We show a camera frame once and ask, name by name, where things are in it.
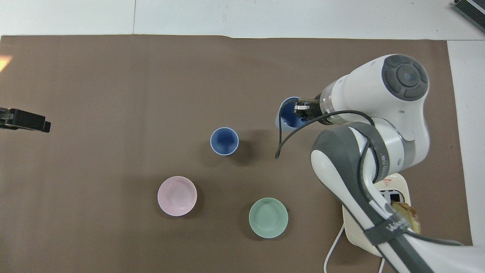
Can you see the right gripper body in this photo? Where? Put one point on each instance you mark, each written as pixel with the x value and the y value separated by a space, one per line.
pixel 316 106

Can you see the blue cup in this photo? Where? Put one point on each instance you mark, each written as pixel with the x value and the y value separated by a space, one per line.
pixel 224 141
pixel 288 115

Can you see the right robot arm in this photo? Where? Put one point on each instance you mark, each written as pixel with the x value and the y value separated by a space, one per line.
pixel 382 94

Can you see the white toaster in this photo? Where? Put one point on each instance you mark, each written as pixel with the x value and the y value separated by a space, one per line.
pixel 398 185

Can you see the green bowl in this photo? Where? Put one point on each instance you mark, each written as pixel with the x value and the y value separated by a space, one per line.
pixel 268 218

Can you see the slice of toast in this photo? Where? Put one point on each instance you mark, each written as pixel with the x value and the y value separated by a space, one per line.
pixel 410 217

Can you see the pink bowl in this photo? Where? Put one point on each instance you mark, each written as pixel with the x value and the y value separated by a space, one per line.
pixel 177 196

